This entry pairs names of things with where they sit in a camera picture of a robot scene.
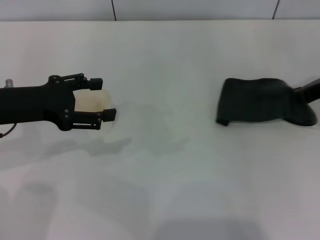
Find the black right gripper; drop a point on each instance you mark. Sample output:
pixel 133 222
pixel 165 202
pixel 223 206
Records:
pixel 311 91

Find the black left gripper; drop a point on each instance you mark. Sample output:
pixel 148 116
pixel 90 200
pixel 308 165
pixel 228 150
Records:
pixel 37 105

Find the translucent white plastic cup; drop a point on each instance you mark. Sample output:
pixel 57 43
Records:
pixel 92 101

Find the dark blue rag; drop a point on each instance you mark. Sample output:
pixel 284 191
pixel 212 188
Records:
pixel 255 100

